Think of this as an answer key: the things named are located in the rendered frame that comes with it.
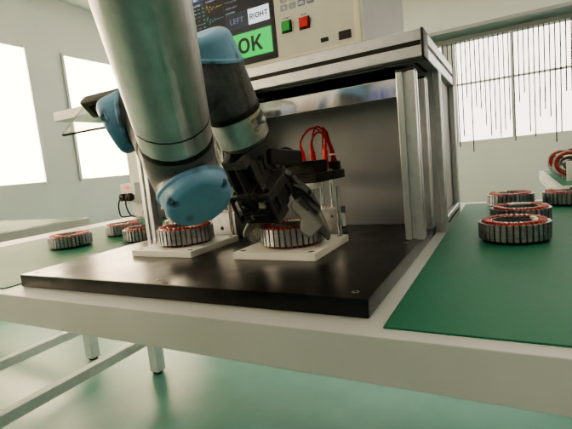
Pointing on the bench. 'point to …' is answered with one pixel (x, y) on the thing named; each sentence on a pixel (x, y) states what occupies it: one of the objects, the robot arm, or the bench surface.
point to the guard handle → (94, 101)
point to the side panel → (447, 153)
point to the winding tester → (328, 25)
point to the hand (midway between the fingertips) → (294, 235)
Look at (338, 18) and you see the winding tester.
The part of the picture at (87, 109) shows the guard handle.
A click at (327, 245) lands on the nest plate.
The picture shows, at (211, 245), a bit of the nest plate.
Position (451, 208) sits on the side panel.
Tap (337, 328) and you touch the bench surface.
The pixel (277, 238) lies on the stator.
